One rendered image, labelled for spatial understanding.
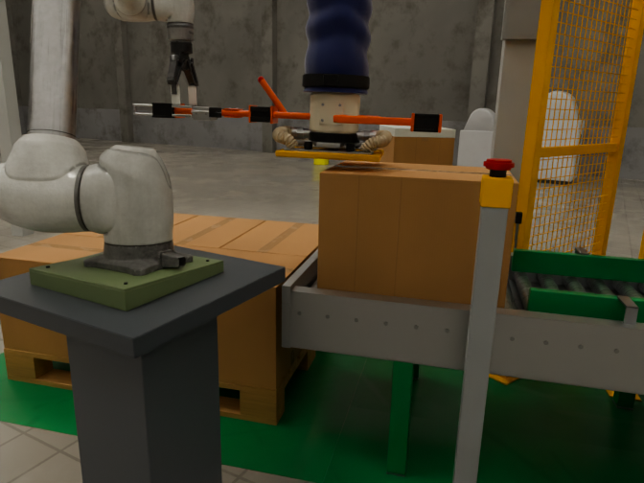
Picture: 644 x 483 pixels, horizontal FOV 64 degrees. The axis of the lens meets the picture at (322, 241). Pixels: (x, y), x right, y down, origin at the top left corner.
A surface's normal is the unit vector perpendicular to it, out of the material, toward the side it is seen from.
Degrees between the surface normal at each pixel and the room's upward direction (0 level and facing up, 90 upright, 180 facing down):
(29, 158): 69
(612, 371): 90
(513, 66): 90
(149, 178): 76
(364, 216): 90
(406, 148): 90
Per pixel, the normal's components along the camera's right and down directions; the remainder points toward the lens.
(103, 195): 0.00, 0.08
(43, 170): 0.11, -0.14
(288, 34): -0.48, 0.22
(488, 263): -0.24, 0.24
